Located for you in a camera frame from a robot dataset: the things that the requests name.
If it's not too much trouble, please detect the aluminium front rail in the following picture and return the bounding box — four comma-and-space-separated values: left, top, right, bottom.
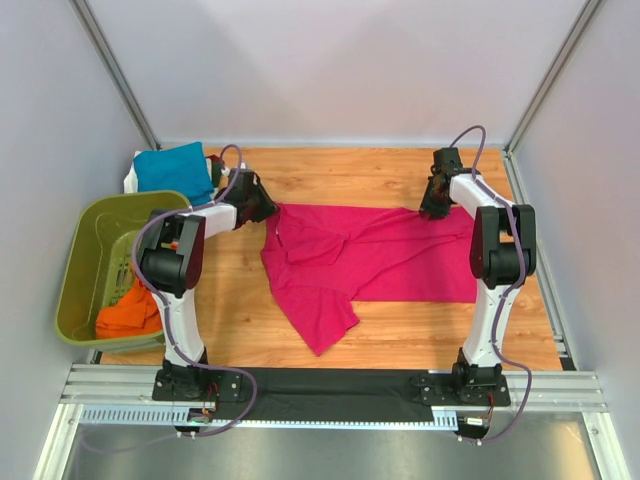
62, 364, 608, 413

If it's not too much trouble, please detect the folded dark green t shirt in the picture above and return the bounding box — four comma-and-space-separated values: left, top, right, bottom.
211, 162, 224, 189

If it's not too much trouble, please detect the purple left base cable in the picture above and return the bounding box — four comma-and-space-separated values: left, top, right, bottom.
79, 367, 260, 454

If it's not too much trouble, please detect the slotted grey cable duct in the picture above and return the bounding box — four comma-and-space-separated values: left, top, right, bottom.
78, 405, 489, 432

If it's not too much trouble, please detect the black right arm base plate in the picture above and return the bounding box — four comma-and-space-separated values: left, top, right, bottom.
409, 372, 511, 407

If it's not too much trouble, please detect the folded blue t shirt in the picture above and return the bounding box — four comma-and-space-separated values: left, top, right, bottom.
132, 142, 214, 202

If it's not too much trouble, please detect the right aluminium corner post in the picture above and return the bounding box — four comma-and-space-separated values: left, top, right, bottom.
503, 0, 607, 154

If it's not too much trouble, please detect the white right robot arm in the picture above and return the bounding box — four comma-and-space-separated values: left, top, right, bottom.
420, 147, 537, 404

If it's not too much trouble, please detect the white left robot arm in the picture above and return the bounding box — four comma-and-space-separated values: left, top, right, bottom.
133, 168, 278, 402

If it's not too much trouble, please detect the left aluminium corner post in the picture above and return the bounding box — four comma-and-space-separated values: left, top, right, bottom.
69, 0, 161, 150

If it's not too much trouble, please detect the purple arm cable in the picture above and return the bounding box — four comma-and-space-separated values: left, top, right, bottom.
449, 124, 532, 381
130, 144, 246, 374

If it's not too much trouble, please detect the magenta pink t shirt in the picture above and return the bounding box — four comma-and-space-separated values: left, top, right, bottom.
261, 204, 477, 356

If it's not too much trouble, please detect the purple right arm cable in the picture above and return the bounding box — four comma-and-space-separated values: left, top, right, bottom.
449, 124, 532, 381

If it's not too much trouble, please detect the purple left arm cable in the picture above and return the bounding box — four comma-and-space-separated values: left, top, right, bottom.
130, 144, 246, 374

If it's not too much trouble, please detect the olive green plastic basket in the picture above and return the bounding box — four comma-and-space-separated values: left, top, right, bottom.
55, 191, 189, 353

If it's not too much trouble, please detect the black cloth strip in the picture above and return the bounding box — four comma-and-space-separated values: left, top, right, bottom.
246, 368, 433, 422

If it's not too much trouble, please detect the folded white t shirt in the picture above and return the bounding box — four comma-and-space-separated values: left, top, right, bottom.
123, 166, 138, 194

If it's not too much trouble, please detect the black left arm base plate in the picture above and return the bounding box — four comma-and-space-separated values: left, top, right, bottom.
152, 365, 252, 403

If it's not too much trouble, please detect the orange t shirt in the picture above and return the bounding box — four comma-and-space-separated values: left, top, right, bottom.
95, 279, 162, 340

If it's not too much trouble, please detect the aluminium corner post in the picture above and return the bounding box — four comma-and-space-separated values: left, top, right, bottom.
503, 0, 607, 154
69, 0, 161, 150

